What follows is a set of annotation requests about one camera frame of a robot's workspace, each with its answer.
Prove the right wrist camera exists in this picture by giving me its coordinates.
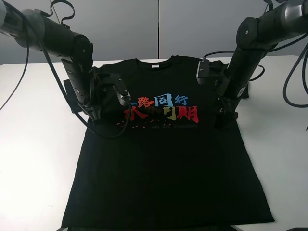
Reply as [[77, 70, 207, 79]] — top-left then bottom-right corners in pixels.
[[196, 59, 228, 86]]

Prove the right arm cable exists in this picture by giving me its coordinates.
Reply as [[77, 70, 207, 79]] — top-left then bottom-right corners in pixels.
[[250, 40, 308, 108]]

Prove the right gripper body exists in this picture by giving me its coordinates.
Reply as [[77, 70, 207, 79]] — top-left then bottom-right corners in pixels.
[[214, 80, 238, 120]]

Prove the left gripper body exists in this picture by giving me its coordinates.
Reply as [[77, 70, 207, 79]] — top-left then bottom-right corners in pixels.
[[61, 59, 105, 113]]

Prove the left camera cable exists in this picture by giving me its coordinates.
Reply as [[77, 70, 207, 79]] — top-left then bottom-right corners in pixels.
[[7, 4, 135, 139]]

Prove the black printed t-shirt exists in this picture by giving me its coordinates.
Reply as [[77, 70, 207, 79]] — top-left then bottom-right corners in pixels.
[[62, 56, 273, 230]]

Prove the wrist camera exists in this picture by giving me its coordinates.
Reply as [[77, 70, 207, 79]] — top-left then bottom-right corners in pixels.
[[96, 73, 131, 106], [196, 59, 228, 86]]

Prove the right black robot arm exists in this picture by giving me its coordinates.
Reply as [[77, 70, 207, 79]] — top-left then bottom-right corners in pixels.
[[216, 0, 308, 128]]

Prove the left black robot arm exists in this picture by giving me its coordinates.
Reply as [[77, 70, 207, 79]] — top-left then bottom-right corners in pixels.
[[0, 0, 102, 122]]

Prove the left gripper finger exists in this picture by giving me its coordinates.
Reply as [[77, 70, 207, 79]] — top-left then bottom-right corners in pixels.
[[87, 108, 102, 123]]

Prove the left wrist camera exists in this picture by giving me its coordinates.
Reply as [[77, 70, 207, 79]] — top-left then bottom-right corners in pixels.
[[96, 73, 131, 106]]

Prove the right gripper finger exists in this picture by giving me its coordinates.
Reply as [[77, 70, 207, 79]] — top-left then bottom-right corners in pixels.
[[215, 116, 228, 128]]

